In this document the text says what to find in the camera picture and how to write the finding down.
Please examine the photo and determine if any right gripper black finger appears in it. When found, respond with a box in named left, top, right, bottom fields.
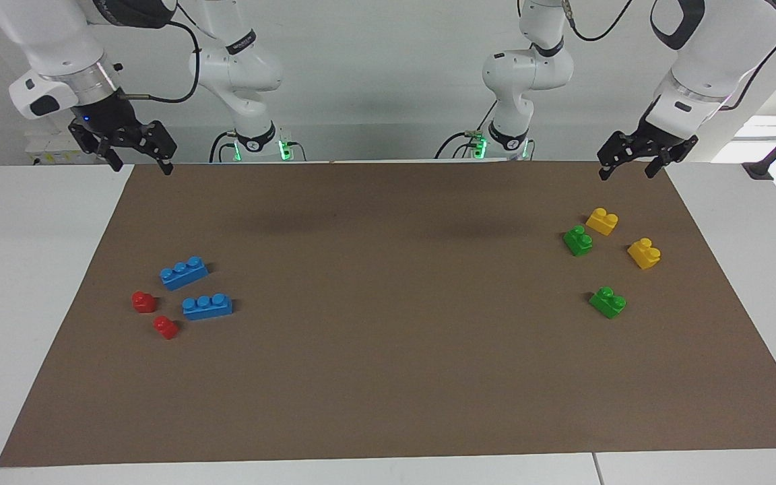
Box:
left=133, top=121, right=178, bottom=176
left=71, top=133, right=125, bottom=173

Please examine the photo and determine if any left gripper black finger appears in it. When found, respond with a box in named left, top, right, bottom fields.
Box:
left=597, top=131, right=641, bottom=182
left=644, top=135, right=699, bottom=180

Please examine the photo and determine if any green two-stud brick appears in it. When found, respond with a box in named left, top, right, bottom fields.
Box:
left=588, top=286, right=627, bottom=319
left=562, top=225, right=594, bottom=257

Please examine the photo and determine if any blue three-stud brick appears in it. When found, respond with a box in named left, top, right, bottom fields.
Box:
left=160, top=256, right=209, bottom=292
left=182, top=294, right=234, bottom=321

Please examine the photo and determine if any white power strip box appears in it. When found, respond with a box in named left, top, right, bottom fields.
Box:
left=24, top=131, right=97, bottom=164

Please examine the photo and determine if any yellow two-stud brick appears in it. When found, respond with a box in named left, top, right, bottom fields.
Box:
left=627, top=238, right=661, bottom=270
left=585, top=207, right=619, bottom=236

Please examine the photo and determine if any brown table mat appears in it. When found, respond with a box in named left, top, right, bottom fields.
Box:
left=0, top=160, right=776, bottom=467

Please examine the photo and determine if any black base cable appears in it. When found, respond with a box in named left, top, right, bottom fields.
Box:
left=434, top=101, right=498, bottom=161
left=209, top=131, right=238, bottom=164

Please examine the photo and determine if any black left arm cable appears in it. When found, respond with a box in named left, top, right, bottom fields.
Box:
left=560, top=0, right=776, bottom=112

